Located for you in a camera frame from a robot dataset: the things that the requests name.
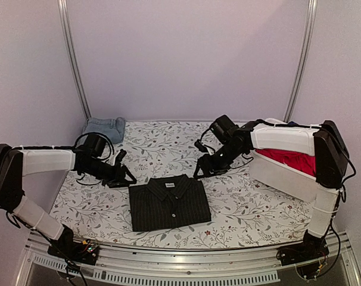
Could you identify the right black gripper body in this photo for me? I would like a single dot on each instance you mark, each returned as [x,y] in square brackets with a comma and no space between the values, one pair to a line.
[221,164]

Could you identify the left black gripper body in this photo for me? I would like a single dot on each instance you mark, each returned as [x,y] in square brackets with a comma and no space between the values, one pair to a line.
[109,177]

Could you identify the black striped garment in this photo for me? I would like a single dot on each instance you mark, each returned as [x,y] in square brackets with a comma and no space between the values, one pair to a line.
[168,203]

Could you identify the light blue denim skirt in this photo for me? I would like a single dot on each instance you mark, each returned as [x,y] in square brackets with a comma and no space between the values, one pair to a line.
[114,129]

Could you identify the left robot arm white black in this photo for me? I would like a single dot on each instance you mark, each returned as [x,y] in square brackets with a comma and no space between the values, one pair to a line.
[19,165]

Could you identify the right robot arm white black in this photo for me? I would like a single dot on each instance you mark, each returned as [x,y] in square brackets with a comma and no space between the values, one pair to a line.
[332,159]

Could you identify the white plastic laundry basket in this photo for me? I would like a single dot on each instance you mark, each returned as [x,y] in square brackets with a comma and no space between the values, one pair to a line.
[279,175]

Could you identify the floral patterned table mat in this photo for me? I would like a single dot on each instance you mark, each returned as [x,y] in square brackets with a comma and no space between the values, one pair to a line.
[244,212]

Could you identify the red garment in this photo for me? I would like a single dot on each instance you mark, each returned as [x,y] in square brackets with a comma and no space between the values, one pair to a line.
[298,161]

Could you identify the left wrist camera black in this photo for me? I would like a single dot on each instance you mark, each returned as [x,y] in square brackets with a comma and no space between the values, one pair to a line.
[94,143]

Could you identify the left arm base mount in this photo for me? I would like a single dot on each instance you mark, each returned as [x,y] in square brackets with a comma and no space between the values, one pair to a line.
[66,247]

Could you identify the aluminium front rail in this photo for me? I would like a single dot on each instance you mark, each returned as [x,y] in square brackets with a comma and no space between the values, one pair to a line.
[131,265]

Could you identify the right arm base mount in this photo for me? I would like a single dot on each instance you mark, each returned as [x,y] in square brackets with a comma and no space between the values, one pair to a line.
[312,253]

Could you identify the left aluminium frame post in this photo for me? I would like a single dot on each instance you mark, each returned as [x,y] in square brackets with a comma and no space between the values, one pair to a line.
[71,53]

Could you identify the aluminium frame post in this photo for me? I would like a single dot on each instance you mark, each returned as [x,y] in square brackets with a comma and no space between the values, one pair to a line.
[304,53]
[71,53]

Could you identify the right aluminium frame post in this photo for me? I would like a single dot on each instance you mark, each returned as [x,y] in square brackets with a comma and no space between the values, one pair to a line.
[304,53]

